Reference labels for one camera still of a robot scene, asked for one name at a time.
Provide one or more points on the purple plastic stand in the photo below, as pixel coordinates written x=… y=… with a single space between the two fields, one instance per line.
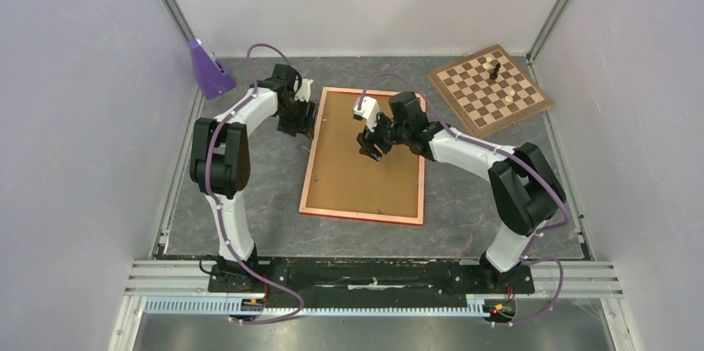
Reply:
x=212 y=77

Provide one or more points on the white chess piece lower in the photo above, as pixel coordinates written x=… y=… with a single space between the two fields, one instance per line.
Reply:
x=510 y=96

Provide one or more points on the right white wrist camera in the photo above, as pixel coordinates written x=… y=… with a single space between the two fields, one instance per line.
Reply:
x=367 y=109

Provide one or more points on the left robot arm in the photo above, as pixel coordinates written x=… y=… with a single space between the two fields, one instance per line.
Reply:
x=221 y=167

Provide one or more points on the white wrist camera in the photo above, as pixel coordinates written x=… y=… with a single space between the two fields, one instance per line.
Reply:
x=304 y=91
x=367 y=109

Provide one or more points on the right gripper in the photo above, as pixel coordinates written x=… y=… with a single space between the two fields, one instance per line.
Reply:
x=368 y=139

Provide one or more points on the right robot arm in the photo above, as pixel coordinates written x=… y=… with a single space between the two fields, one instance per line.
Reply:
x=525 y=189

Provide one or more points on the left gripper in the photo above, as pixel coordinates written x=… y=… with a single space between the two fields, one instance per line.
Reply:
x=305 y=124

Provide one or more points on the black chess piece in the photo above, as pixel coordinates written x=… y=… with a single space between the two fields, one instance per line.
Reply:
x=495 y=71

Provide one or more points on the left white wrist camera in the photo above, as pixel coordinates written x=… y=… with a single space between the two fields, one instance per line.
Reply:
x=304 y=91

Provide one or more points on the wooden chessboard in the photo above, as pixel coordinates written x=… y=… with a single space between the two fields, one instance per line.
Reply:
x=478 y=101

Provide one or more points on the orange picture frame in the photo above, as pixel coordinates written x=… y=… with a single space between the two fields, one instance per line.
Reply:
x=308 y=172

